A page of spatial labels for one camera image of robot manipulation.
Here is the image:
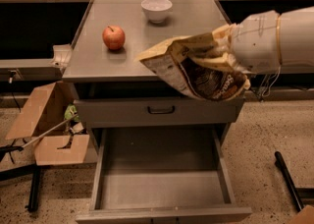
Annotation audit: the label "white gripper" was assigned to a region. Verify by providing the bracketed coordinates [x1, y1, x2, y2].
[190, 11, 280, 74]

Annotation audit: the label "brown chip bag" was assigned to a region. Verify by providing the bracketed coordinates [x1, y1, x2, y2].
[136, 32, 250, 101]

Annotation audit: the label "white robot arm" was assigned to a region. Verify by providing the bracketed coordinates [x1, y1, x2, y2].
[188, 7, 314, 74]

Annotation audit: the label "grey metal drawer cabinet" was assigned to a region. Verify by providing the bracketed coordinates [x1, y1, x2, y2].
[63, 0, 252, 224]

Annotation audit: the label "open grey middle drawer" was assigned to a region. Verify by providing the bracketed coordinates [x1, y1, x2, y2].
[77, 126, 252, 224]

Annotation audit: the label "white ceramic bowl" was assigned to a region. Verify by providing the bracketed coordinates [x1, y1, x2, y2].
[141, 0, 173, 24]

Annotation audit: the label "red apple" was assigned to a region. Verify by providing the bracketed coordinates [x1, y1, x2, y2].
[102, 26, 126, 50]

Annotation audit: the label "white rod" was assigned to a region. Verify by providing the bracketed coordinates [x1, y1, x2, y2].
[21, 114, 78, 149]

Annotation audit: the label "black bar on floor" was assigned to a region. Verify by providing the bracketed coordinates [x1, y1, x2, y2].
[274, 151, 314, 212]

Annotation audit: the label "green crumpled packaging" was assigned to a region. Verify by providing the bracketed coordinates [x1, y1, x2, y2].
[64, 104, 79, 122]

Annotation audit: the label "open cardboard box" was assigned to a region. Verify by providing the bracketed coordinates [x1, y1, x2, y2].
[5, 82, 96, 166]

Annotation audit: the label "black metal floor stand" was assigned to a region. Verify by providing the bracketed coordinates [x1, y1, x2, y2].
[0, 145, 41, 212]

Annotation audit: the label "white hanging cables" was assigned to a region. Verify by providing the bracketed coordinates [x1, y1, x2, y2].
[258, 67, 283, 101]

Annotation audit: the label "grey top drawer black handle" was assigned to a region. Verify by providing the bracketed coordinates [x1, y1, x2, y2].
[75, 97, 244, 128]

